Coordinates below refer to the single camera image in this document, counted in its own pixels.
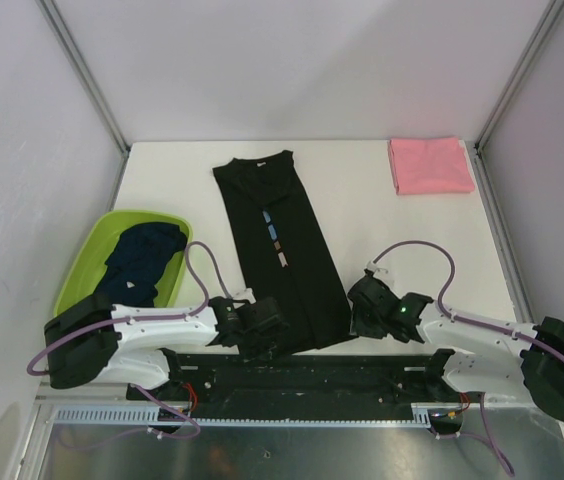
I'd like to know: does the black printed t shirt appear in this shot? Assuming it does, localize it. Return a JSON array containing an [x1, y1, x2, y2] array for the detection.
[[212, 150, 352, 355]]

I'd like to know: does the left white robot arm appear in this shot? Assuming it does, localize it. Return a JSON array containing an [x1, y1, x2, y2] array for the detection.
[[44, 294, 290, 400]]

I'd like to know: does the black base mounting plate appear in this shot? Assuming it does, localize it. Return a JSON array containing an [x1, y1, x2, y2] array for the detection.
[[151, 351, 479, 418]]

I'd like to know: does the navy blue t shirt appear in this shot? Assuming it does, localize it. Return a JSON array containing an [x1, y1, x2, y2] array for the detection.
[[94, 222, 187, 308]]

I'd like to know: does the folded pink t shirt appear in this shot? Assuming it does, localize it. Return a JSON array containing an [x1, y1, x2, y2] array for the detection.
[[388, 137, 475, 196]]

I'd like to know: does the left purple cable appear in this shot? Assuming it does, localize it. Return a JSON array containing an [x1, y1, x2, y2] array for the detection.
[[26, 241, 253, 451]]

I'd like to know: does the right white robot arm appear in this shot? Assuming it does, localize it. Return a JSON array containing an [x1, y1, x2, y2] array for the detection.
[[348, 271, 564, 423]]

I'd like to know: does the green plastic bin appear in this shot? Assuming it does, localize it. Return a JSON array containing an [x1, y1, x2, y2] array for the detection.
[[53, 210, 192, 317]]

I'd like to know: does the grey slotted cable duct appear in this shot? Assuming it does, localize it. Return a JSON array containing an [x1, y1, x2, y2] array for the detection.
[[52, 404, 430, 428]]

